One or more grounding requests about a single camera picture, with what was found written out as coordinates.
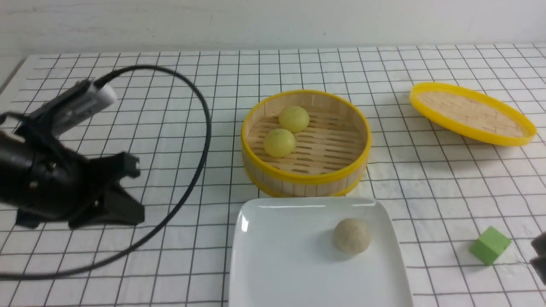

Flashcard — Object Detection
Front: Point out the yellow-rimmed bamboo steamer basket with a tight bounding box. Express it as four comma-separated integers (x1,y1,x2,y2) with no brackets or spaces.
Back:
241,90,372,197

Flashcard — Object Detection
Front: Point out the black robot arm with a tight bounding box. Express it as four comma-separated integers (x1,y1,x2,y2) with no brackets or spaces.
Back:
1,145,195,281

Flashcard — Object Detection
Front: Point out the green foam cube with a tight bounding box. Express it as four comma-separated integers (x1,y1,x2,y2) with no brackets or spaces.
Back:
469,226,511,266

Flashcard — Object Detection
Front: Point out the beige steamed bun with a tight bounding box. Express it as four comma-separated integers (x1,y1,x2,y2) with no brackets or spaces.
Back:
333,218,372,256

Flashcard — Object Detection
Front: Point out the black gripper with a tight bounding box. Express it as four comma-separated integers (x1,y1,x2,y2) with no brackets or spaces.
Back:
12,113,145,229

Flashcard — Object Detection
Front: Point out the yellow steamed bun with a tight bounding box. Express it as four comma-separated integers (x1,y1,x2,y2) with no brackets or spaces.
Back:
278,106,310,133
263,128,296,158

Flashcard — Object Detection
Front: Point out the white grid tablecloth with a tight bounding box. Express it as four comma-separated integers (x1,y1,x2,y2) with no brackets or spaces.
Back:
0,43,545,307

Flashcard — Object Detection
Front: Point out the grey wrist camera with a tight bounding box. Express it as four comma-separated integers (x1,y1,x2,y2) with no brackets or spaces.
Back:
29,78,118,136

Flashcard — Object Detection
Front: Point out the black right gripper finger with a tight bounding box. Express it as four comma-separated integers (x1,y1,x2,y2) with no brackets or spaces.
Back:
530,232,546,285

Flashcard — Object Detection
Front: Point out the white square plate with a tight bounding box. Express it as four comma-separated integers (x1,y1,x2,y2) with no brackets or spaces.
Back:
229,197,414,307

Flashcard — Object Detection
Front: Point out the yellow-rimmed bamboo steamer lid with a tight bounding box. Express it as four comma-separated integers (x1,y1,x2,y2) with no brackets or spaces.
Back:
409,82,537,147

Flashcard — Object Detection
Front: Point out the black cable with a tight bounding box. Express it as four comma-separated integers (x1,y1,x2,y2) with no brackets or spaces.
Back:
0,65,212,281

